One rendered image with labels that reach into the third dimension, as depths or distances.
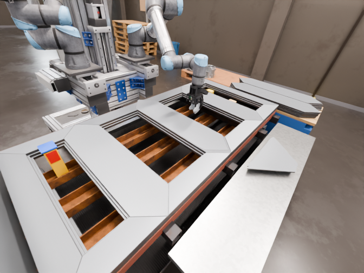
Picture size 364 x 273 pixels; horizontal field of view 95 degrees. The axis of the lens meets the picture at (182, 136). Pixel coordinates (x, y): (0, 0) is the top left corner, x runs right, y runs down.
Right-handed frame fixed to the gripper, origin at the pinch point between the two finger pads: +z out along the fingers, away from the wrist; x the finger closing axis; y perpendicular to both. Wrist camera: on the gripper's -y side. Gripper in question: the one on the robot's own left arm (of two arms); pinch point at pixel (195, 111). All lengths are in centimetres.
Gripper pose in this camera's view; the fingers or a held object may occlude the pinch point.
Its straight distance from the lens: 114.8
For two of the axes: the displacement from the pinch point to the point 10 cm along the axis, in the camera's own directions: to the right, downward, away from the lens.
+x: 7.4, 4.6, -4.9
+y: -6.7, 4.2, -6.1
